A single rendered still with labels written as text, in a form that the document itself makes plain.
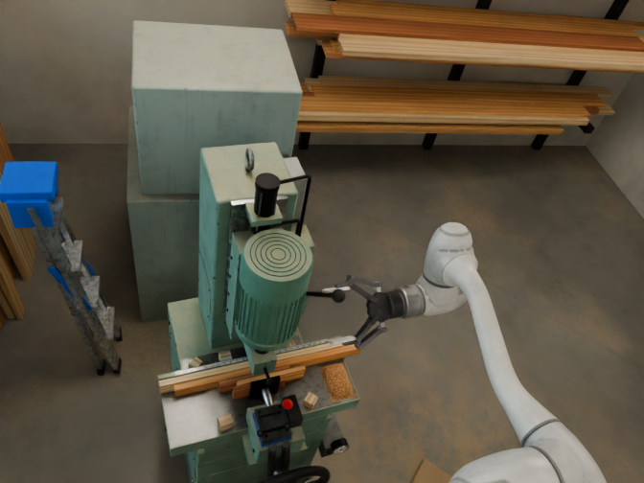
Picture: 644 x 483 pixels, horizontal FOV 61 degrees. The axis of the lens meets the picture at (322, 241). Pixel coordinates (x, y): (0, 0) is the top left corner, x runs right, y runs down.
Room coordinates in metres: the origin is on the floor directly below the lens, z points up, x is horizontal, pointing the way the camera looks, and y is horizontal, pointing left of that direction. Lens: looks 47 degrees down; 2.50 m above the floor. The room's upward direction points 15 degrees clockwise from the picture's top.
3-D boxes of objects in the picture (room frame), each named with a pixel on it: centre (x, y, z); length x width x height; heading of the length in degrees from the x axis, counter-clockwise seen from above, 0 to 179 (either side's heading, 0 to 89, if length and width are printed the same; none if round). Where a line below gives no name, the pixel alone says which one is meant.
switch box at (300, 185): (1.19, 0.13, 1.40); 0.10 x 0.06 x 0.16; 30
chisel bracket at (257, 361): (0.86, 0.10, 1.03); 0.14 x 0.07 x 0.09; 30
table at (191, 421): (0.75, 0.04, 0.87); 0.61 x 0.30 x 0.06; 120
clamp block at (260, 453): (0.68, 0.00, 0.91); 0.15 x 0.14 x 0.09; 120
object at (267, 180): (0.97, 0.16, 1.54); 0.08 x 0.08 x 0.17; 30
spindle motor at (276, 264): (0.85, 0.09, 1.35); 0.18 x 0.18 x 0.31
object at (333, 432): (0.86, -0.20, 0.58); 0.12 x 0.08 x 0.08; 30
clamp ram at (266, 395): (0.76, 0.04, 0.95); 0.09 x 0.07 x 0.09; 120
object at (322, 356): (0.87, 0.05, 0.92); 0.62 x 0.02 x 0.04; 120
